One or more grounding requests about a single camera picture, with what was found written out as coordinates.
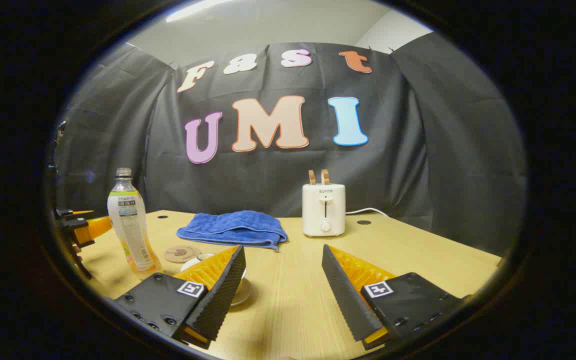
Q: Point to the white ceramic teacup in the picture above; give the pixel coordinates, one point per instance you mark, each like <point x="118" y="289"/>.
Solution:
<point x="244" y="292"/>

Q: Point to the black backdrop cloth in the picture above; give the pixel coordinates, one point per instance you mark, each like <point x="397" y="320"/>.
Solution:
<point x="418" y="150"/>

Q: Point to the brown toast slice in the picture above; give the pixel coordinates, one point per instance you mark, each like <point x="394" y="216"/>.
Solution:
<point x="312" y="177"/>
<point x="325" y="176"/>

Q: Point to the blue folded towel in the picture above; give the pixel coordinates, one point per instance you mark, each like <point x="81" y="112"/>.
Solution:
<point x="233" y="227"/>

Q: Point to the clear plastic water bottle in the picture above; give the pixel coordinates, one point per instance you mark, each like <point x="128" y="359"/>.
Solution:
<point x="130" y="225"/>

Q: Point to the white teacup lid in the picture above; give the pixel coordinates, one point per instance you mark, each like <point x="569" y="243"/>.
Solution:
<point x="192" y="262"/>

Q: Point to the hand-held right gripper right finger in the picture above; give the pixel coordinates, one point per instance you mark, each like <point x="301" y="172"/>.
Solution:
<point x="348" y="300"/>

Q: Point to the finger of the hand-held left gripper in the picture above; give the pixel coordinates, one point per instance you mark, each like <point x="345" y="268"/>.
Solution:
<point x="65" y="214"/>
<point x="80" y="232"/>

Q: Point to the white toaster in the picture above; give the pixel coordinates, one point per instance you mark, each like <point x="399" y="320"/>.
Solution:
<point x="324" y="210"/>

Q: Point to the round brown coaster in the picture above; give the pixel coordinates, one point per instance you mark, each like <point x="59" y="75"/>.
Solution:
<point x="180" y="254"/>

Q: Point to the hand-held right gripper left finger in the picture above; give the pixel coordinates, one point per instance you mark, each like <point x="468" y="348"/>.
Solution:
<point x="223" y="300"/>

